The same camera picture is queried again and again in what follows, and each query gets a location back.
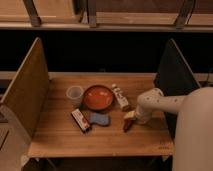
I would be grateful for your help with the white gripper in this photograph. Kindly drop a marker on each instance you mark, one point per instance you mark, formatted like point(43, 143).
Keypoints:
point(130, 115)

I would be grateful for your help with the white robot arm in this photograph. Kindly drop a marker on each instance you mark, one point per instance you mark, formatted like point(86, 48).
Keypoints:
point(193, 146)

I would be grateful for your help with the red round bowl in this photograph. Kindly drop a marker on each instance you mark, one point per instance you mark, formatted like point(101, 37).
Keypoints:
point(98, 97)

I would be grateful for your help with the red white snack packet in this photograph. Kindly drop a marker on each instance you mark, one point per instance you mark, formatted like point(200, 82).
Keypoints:
point(81, 120)

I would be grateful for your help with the right dark side panel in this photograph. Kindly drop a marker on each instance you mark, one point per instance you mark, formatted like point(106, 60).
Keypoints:
point(174, 75)

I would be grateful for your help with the clear plastic cup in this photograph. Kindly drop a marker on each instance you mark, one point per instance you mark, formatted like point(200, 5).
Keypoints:
point(75, 94)

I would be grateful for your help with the left wooden side panel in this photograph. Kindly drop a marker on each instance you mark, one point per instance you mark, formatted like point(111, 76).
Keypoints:
point(22, 102)

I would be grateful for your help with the wooden back shelf rail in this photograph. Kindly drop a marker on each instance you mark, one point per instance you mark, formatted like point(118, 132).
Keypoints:
point(108, 15)

